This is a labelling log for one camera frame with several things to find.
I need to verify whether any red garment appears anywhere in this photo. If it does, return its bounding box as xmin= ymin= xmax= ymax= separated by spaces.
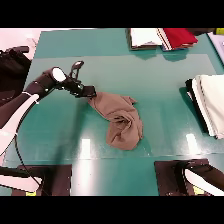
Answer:
xmin=162 ymin=28 xmax=199 ymax=52

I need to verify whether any brown T-shirt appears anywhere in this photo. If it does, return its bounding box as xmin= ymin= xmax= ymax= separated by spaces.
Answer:
xmin=87 ymin=91 xmax=145 ymax=151

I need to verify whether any black cable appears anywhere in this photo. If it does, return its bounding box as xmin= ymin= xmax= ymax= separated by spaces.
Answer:
xmin=13 ymin=96 xmax=44 ymax=196

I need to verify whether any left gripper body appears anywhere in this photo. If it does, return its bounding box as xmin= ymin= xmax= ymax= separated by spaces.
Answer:
xmin=68 ymin=79 xmax=98 ymax=100

